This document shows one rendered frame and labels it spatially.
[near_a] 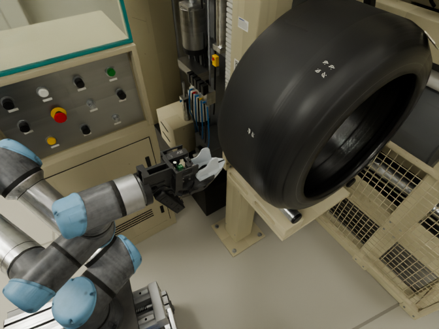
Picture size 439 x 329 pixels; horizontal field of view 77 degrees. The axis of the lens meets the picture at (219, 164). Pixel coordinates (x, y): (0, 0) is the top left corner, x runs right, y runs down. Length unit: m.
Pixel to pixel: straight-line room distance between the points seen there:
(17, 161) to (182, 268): 1.23
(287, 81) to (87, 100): 0.81
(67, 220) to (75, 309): 0.39
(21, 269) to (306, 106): 0.62
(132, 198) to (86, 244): 0.14
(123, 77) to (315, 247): 1.53
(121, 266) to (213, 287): 0.98
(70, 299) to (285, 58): 0.80
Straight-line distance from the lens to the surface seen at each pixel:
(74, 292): 0.89
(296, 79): 0.62
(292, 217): 0.97
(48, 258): 0.62
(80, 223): 0.54
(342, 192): 1.23
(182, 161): 0.58
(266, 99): 0.64
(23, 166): 0.91
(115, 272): 0.90
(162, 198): 0.59
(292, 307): 1.82
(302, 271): 1.90
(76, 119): 1.24
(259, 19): 0.88
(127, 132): 1.29
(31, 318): 1.29
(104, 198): 0.54
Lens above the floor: 1.72
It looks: 49 degrees down
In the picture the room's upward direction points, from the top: straight up
